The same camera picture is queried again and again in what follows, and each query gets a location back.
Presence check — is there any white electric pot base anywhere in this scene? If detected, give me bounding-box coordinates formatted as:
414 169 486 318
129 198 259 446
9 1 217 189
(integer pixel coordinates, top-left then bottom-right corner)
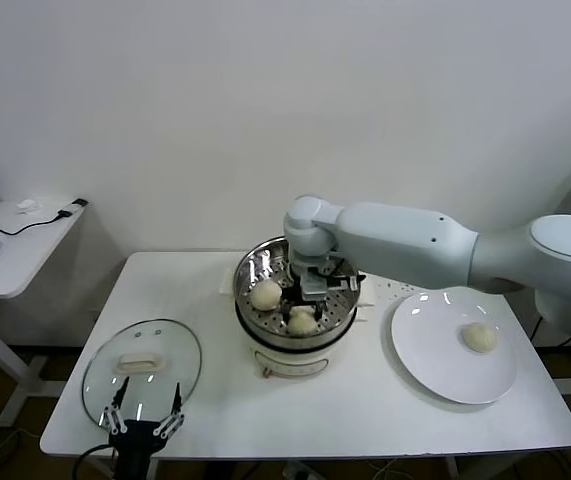
234 294 374 380

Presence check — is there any stainless perforated steamer basket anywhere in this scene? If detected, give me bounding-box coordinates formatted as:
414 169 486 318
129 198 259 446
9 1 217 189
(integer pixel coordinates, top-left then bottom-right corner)
220 234 377 350

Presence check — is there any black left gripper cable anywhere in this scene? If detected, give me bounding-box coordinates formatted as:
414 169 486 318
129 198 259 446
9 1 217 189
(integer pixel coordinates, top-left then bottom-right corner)
77 442 116 480

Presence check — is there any black desk cable with adapters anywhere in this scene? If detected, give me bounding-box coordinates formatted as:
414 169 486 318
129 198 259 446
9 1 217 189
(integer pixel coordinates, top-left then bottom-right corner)
0 198 90 236

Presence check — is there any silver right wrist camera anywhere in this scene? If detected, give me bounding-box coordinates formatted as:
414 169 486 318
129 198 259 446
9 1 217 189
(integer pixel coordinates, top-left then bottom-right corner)
298 269 346 302

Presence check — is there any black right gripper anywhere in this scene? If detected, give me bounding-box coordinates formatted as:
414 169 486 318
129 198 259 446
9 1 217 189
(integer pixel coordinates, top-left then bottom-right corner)
278 273 327 329

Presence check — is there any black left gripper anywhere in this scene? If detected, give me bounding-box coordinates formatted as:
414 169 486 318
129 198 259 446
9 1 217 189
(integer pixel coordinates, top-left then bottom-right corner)
103 377 186 480

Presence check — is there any round glass pot lid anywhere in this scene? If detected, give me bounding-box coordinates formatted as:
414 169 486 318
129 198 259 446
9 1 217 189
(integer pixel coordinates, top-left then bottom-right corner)
82 317 203 432

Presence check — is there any white side desk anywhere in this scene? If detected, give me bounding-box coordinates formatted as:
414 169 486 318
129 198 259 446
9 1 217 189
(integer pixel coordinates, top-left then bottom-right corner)
0 199 91 429

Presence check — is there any white steamed baozi bun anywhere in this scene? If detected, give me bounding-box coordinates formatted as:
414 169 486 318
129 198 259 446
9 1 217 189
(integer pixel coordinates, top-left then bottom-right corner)
286 305 317 335
459 322 499 354
249 279 282 312

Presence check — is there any white round plate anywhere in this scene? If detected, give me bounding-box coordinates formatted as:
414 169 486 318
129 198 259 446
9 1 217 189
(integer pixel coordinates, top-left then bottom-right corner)
390 292 519 405

